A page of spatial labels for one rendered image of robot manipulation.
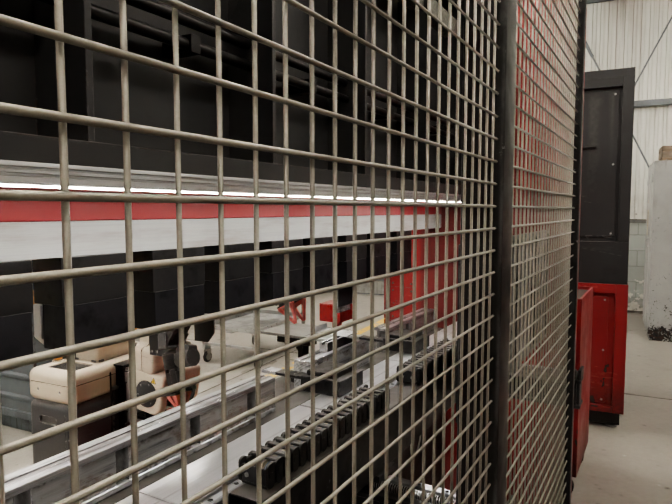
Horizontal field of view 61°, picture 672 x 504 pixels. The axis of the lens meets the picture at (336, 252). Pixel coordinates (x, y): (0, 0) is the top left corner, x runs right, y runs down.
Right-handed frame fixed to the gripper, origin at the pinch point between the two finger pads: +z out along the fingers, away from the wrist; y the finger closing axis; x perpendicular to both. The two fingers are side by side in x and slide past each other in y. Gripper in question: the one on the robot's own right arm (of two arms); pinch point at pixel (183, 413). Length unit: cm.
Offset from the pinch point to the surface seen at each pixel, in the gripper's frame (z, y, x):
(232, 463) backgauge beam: -4, 71, -55
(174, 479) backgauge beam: -5, 67, -64
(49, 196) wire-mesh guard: -36, 127, -117
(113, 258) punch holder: -44, 55, -57
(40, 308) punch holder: -37, 47, -68
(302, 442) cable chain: -6, 85, -52
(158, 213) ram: -52, 57, -46
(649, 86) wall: -191, 156, 755
